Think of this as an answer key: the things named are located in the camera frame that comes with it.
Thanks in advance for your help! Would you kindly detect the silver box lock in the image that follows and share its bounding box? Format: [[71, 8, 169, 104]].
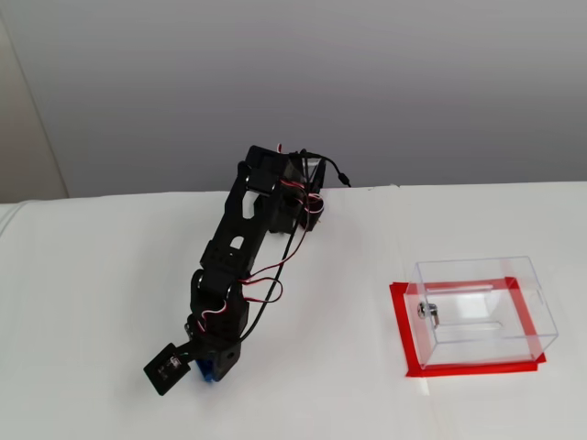
[[415, 302, 444, 330]]

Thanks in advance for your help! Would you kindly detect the transparent plastic box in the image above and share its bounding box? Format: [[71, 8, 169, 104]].
[[408, 255, 560, 370]]

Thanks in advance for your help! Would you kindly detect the red white servo wire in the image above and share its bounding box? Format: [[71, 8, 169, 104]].
[[195, 297, 229, 333], [238, 201, 323, 305], [277, 178, 325, 226]]

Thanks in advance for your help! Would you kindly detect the red tape frame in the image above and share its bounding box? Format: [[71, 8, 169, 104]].
[[389, 276, 549, 380]]

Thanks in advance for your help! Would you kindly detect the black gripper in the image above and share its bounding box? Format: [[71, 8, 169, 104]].
[[183, 320, 242, 382]]

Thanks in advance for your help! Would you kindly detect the black camera cable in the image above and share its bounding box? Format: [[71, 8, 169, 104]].
[[237, 150, 353, 344]]

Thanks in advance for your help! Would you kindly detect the black wrist camera board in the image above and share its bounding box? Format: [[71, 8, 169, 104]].
[[143, 341, 193, 398]]

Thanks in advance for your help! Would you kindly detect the blue lego brick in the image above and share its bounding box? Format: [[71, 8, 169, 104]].
[[196, 359, 217, 385]]

